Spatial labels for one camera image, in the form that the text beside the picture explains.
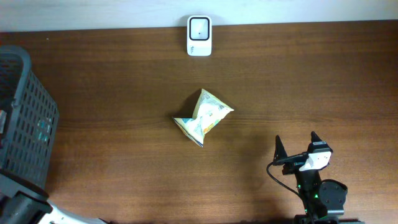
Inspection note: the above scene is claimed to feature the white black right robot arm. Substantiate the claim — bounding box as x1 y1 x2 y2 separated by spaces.
266 131 361 224

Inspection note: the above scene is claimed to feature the yellow snack bag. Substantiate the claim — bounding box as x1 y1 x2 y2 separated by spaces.
173 89 234 147

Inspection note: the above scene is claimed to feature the white barcode scanner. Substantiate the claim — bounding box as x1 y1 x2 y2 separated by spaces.
187 15 213 57

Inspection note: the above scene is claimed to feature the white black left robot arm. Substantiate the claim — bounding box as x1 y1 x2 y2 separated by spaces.
1 170 105 224

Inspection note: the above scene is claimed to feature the grey plastic mesh basket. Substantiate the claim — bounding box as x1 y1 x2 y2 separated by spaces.
1 45 60 189

